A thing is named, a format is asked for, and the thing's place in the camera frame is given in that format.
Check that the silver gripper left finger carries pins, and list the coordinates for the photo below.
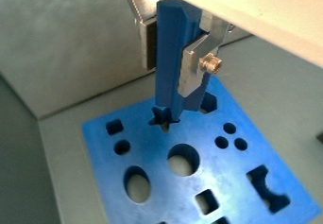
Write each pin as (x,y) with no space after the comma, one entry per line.
(144,13)

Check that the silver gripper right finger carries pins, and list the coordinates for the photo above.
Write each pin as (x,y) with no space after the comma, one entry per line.
(199,56)

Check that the blue star-shaped peg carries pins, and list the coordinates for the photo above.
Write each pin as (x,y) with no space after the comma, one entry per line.
(176,31)

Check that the blue shape-sorting board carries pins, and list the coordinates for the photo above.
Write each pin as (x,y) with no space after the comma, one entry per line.
(207,171)

